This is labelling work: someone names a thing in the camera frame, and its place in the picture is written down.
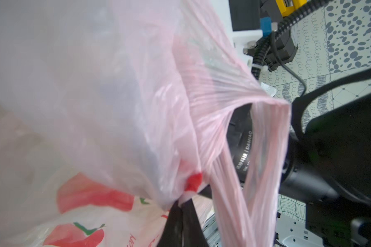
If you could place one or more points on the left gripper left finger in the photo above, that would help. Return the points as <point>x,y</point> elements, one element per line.
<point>172,234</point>

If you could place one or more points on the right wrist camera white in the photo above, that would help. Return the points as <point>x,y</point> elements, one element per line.
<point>243,25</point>

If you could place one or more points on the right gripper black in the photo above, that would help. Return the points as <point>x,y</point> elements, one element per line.
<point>299,181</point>

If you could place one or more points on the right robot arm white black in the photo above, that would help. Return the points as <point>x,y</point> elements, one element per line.
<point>328,167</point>

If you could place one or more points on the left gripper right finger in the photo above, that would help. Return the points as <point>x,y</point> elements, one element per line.
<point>192,232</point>

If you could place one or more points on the pink plastic bag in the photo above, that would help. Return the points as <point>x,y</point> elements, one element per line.
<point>111,111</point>

